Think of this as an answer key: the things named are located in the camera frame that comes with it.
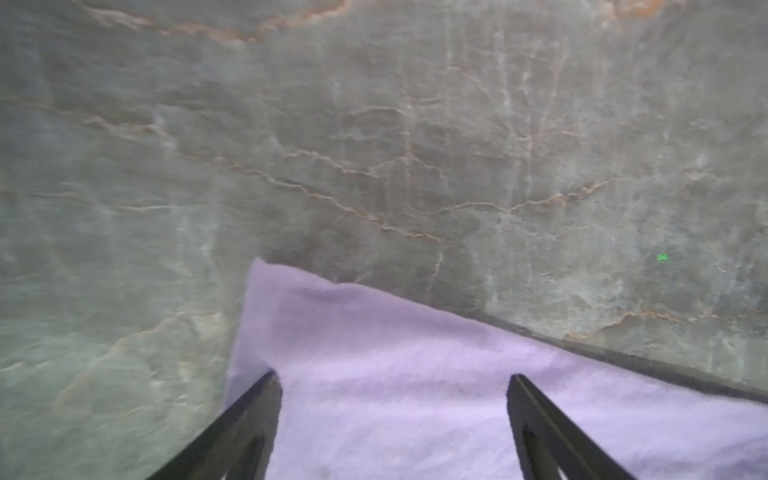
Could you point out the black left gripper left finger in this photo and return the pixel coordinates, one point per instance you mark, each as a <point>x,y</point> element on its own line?
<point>237,444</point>

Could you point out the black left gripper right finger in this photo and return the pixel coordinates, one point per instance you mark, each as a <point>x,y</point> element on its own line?
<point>549,444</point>

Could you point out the purple t-shirt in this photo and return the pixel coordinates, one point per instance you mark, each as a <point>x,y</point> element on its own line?
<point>377,387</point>

